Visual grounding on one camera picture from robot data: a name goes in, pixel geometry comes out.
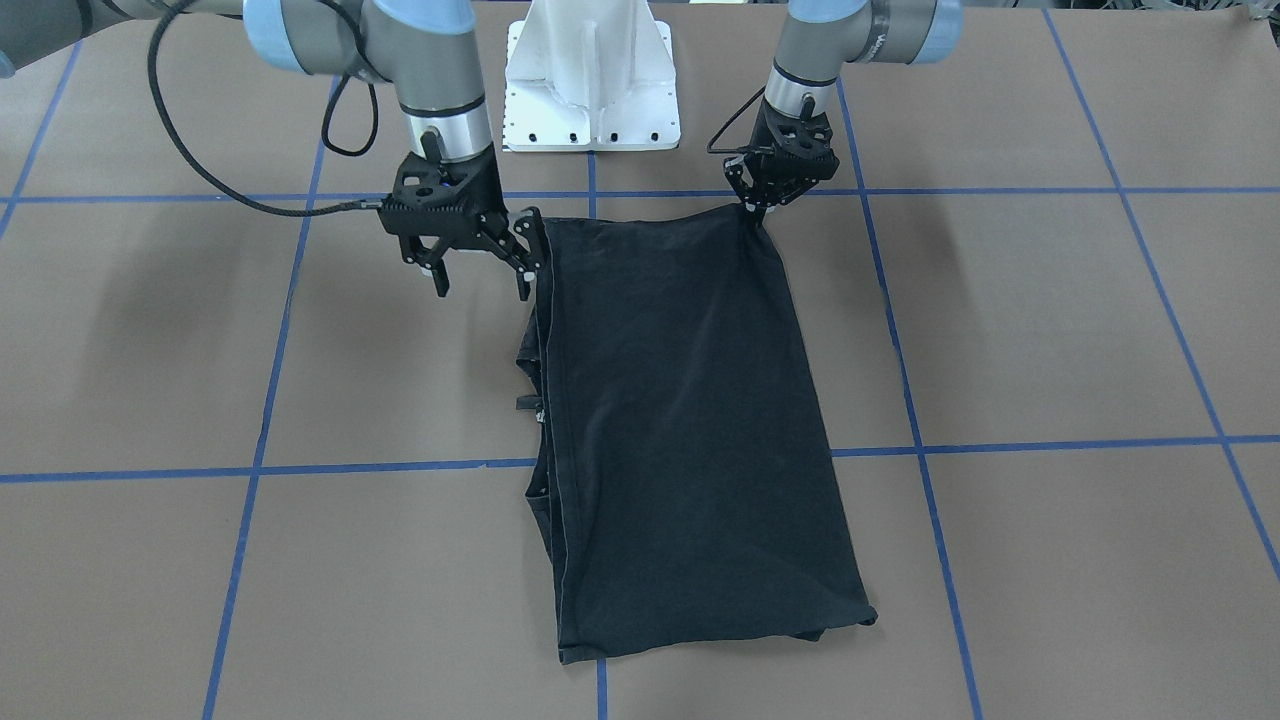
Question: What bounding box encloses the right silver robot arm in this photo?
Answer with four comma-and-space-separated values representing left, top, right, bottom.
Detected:
1, 1, 547, 300

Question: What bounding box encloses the black graphic t-shirt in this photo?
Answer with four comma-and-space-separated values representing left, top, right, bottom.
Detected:
516, 204, 878, 665

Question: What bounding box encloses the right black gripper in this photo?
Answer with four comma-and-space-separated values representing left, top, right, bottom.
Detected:
378, 146, 549, 301

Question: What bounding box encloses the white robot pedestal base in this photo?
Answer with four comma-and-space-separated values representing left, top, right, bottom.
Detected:
500, 1, 682, 152

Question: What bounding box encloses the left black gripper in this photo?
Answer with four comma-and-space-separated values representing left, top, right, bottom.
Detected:
724, 100, 840, 236

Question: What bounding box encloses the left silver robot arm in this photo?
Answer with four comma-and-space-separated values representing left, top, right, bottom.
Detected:
707, 1, 964, 225

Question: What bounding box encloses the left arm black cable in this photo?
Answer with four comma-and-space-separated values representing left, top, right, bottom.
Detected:
707, 85, 771, 159

